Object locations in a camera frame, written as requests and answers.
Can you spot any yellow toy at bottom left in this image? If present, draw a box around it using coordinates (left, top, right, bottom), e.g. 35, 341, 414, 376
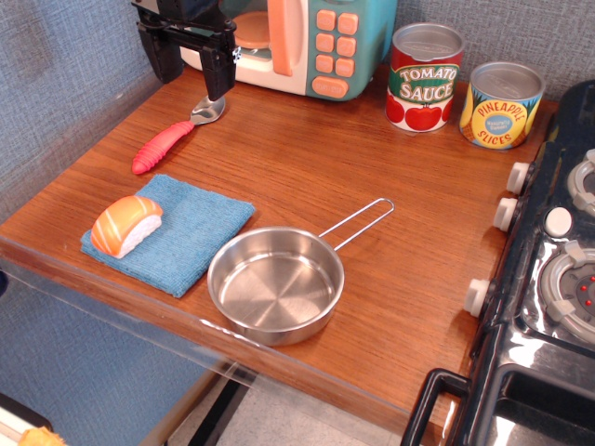
18, 426, 66, 446

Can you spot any white stove knob upper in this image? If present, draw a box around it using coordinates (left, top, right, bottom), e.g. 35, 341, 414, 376
507, 162, 531, 195

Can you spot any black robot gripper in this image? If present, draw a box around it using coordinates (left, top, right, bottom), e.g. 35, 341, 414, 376
131, 1, 236, 101

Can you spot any teal toy microwave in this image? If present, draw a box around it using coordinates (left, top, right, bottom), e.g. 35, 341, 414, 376
178, 0, 399, 102

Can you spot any tomato sauce can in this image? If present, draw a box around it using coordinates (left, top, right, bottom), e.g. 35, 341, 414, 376
385, 22, 465, 133

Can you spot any white stove knob lower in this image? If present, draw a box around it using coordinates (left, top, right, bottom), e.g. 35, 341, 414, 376
464, 279, 490, 318

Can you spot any white stove knob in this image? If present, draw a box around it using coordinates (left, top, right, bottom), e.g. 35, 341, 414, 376
464, 279, 490, 318
493, 198, 518, 232
507, 162, 531, 195

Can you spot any clear acrylic table guard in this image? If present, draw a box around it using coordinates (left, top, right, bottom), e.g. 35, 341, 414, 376
0, 234, 456, 446

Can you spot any salmon nigiri sushi toy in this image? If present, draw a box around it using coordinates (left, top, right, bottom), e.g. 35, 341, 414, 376
90, 195, 164, 259

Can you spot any spoon with red handle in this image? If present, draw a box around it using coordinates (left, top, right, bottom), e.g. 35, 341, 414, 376
131, 97, 226, 175

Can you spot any white stove knob middle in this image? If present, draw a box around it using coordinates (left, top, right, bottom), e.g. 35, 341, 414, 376
493, 198, 518, 232

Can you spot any pineapple slices can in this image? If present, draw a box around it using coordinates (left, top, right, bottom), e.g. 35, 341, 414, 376
459, 61, 546, 150

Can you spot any black toy stove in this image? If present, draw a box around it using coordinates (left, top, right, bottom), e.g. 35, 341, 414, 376
402, 81, 594, 445

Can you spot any blue folded cloth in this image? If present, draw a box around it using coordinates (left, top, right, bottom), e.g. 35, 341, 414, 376
81, 175, 255, 298

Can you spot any small steel pot with handle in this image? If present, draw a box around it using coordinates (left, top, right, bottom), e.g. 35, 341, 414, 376
206, 197, 396, 348

